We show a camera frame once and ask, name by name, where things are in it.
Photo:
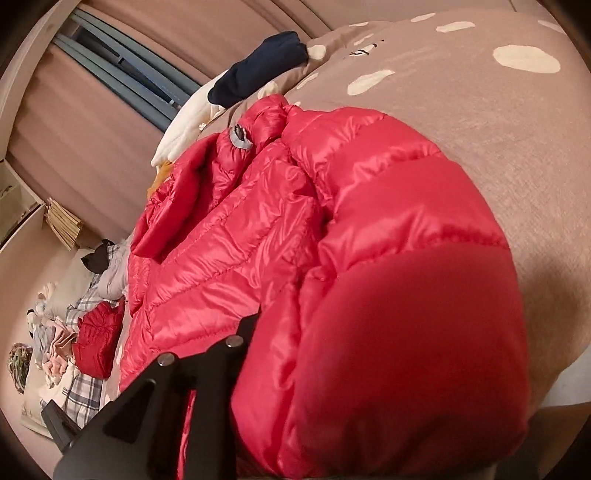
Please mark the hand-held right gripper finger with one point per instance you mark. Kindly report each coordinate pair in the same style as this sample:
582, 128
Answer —
221, 364

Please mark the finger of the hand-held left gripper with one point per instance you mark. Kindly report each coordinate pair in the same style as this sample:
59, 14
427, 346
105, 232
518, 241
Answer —
60, 424

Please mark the red hooded puffer jacket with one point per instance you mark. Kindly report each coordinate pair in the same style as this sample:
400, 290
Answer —
369, 230

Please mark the pile of pink clothes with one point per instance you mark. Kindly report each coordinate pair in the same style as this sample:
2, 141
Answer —
60, 350

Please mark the plaid bedding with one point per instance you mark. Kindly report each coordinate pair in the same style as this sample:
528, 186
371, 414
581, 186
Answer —
85, 392

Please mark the dark red puffer jacket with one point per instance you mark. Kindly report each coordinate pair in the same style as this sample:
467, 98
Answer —
97, 341

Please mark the white stuffed toys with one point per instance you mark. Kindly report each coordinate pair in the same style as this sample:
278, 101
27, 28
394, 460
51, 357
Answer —
41, 304

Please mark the grey quilt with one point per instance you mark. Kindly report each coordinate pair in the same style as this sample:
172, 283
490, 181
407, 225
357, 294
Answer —
111, 281

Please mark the beige pillow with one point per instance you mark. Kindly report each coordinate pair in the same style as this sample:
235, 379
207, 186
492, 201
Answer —
69, 281

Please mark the black garment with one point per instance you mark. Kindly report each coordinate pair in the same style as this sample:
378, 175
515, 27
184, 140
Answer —
97, 258

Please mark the beige pleated hanging cloth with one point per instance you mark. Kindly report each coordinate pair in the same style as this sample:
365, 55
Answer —
62, 224

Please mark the white shelf cabinet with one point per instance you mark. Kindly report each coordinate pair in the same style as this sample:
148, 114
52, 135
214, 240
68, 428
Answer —
18, 203

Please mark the white goose plush toy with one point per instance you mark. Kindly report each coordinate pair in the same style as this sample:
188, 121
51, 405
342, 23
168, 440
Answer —
184, 124

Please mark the navy blue garment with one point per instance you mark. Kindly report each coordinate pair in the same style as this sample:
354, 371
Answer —
258, 64

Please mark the blue sheer curtain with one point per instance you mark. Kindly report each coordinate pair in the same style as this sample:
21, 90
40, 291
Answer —
129, 69

